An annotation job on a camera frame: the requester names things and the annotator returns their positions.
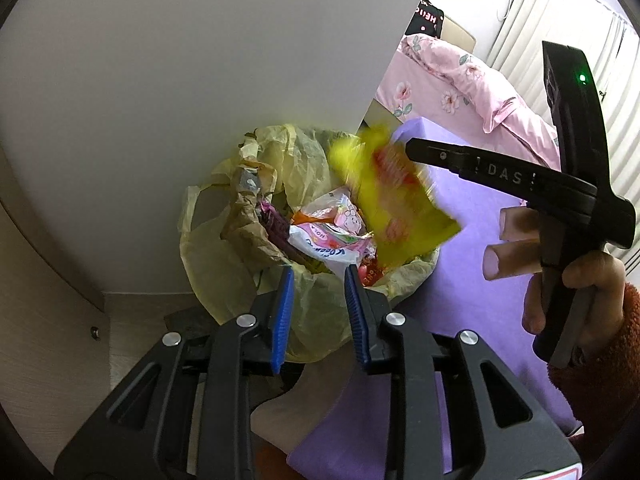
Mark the white pleated curtain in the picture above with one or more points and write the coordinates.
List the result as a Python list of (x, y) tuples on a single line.
[(550, 10)]

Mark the purple table cloth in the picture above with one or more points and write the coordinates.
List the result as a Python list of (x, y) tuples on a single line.
[(475, 310)]

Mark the person's right forearm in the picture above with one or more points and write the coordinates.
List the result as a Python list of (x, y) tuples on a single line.
[(610, 375)]

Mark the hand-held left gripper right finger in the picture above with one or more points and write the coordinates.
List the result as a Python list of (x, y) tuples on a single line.
[(356, 320)]

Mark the pink floral duvet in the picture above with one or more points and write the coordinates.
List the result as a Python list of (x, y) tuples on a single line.
[(475, 85)]

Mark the beige headboard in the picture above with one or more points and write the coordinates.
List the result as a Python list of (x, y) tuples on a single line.
[(457, 35)]

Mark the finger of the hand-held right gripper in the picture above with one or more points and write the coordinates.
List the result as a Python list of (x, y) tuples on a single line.
[(435, 152)]

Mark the white pink snack wrapper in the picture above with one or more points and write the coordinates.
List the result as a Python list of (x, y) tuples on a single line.
[(320, 246)]

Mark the yellow-green trash bag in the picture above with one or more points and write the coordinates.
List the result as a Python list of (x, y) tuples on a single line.
[(225, 280)]

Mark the black pillow with pink print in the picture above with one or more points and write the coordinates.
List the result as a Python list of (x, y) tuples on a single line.
[(425, 17)]

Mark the person's right hand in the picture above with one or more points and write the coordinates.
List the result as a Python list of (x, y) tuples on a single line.
[(595, 270)]

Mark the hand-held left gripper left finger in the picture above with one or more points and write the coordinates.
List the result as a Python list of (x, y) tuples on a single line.
[(281, 320)]

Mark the red snack wrapper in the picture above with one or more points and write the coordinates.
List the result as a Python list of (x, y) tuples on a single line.
[(372, 272)]

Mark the small pink foil wrapper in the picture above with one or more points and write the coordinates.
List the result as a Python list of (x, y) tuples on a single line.
[(345, 215)]

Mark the brown crumpled paper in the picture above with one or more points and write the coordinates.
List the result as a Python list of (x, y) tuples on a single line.
[(245, 215)]

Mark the white wardrobe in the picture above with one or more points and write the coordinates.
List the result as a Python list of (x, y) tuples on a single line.
[(200, 60)]

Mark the orange plastic bag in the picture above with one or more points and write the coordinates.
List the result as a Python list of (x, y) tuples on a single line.
[(302, 217)]

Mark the pink floral bedsheet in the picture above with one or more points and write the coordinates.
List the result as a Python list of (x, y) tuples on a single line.
[(392, 97)]

